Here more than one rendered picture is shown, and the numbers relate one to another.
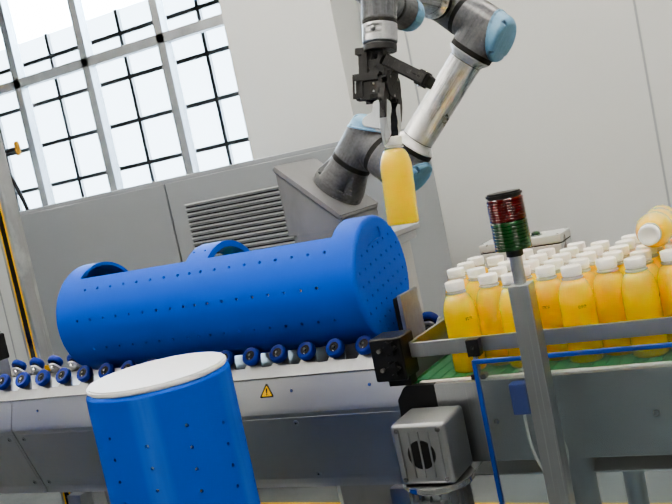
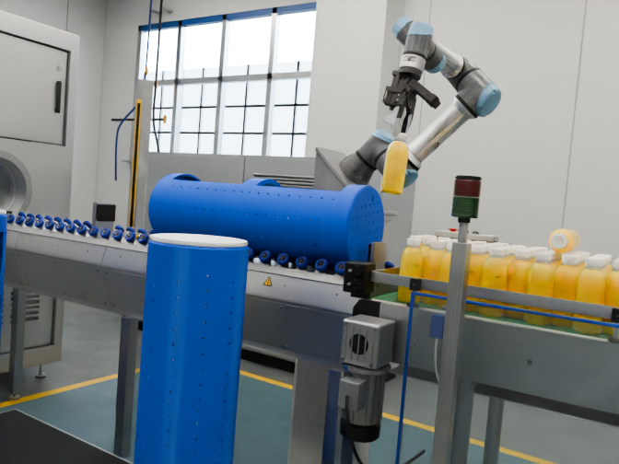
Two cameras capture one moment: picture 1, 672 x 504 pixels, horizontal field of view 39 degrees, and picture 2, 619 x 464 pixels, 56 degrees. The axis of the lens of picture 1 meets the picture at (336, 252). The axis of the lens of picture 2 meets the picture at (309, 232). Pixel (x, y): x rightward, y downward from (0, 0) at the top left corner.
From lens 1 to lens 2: 0.26 m
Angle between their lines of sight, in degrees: 3
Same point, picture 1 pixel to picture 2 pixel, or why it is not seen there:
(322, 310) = (320, 237)
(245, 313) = (269, 226)
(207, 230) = not seen: hidden behind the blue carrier
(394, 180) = (393, 161)
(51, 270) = not seen: hidden behind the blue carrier
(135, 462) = (167, 290)
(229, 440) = (233, 295)
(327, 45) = (370, 105)
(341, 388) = (317, 292)
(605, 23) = (550, 138)
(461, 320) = (411, 265)
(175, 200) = (249, 168)
